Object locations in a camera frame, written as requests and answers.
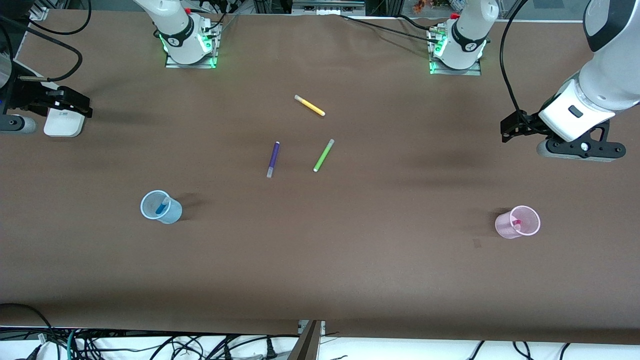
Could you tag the purple marker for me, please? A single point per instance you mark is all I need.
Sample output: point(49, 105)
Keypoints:
point(273, 157)

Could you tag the pink marker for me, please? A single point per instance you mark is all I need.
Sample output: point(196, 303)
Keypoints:
point(516, 223)

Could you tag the dark brown post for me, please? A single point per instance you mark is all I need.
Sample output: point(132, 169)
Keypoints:
point(307, 347)

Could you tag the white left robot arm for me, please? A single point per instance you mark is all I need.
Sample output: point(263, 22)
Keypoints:
point(610, 75)

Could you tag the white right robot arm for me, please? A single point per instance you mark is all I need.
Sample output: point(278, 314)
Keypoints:
point(175, 20)

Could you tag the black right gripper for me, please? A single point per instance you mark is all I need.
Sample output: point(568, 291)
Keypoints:
point(31, 95)

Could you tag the aluminium extrusion corner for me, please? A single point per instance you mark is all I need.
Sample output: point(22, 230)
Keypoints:
point(40, 10)

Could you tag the translucent pink plastic cup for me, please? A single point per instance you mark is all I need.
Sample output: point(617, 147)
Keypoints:
point(505, 227)

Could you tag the brown table cover sheet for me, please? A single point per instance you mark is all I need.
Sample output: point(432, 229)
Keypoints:
point(320, 275)

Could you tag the orange toy figure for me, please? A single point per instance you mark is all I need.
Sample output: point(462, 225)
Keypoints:
point(420, 6)

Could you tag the green marker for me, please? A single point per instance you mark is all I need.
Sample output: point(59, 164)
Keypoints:
point(323, 156)

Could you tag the blue marker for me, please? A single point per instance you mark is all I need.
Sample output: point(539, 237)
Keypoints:
point(160, 209)

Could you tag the translucent blue plastic cup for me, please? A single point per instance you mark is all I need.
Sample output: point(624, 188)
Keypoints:
point(175, 215)

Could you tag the aluminium frame bar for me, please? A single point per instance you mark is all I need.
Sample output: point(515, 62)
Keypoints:
point(327, 5)

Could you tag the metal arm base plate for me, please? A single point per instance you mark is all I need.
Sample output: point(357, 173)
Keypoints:
point(172, 64)
point(475, 72)

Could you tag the yellow marker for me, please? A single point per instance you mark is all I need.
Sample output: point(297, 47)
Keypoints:
point(311, 106)

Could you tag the white rectangular box device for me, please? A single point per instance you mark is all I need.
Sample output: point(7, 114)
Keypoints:
point(62, 125)

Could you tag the black power plug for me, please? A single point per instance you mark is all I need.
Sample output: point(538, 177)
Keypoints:
point(270, 350)

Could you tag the small metal bracket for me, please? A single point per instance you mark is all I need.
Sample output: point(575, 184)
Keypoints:
point(301, 326)

